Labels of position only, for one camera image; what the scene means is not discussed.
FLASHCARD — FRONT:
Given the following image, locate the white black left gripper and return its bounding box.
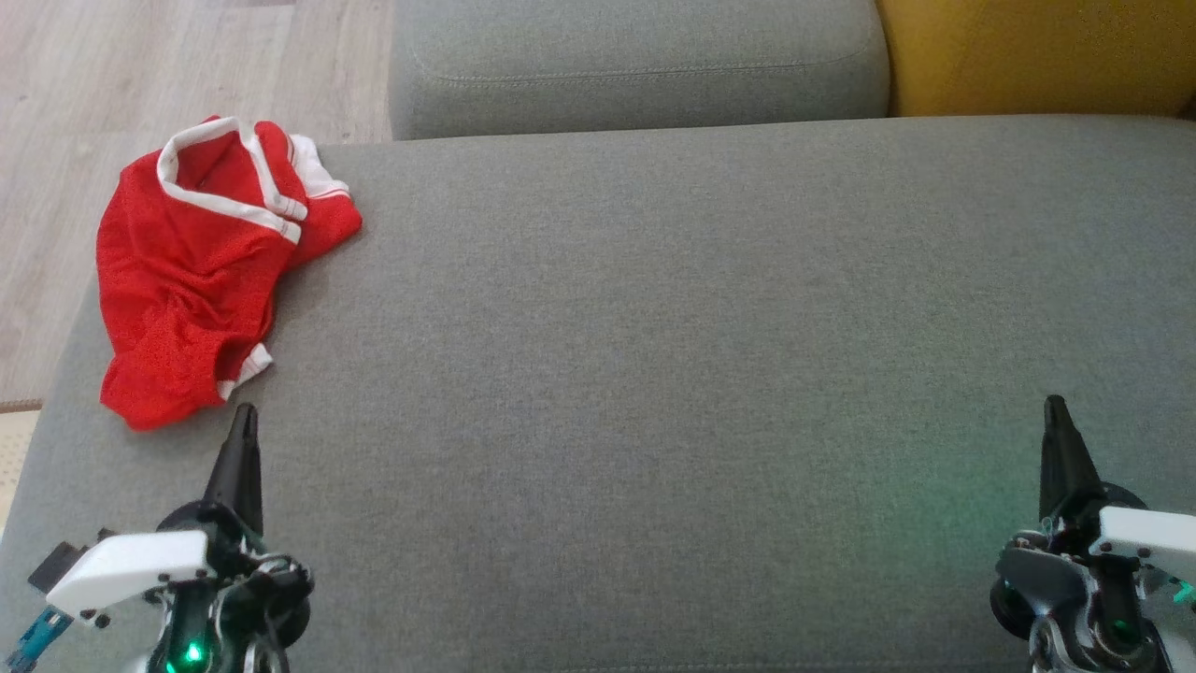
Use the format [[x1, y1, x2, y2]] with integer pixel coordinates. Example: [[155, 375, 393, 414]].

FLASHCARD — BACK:
[[46, 403, 268, 621]]

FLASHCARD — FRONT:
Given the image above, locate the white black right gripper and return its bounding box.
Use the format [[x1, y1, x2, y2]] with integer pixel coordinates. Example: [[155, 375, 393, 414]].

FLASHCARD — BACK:
[[1038, 394, 1196, 586]]

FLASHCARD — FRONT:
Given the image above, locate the red basketball jersey white trim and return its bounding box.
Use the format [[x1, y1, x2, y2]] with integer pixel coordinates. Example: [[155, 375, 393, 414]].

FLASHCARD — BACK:
[[96, 116, 363, 375]]

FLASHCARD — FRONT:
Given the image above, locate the beige floor rug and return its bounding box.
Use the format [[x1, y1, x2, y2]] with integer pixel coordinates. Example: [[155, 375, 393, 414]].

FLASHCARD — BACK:
[[0, 402, 45, 543]]

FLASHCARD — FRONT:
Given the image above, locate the wide yellow sofa backrest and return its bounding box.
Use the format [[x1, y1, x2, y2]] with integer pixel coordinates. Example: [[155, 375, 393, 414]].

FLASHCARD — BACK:
[[876, 0, 1196, 119]]

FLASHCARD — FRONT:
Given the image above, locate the grey fabric sofa chaise seat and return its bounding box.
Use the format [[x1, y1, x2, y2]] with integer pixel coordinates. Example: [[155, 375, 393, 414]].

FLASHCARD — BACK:
[[0, 114, 1196, 673]]

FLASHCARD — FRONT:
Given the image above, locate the grey sofa seat cushion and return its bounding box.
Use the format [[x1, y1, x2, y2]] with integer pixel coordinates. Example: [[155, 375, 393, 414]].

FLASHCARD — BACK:
[[388, 0, 891, 142]]

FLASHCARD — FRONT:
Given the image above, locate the teal connector left camera cable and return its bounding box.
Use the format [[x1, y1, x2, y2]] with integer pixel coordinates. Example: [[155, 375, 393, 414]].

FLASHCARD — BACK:
[[3, 606, 74, 673]]

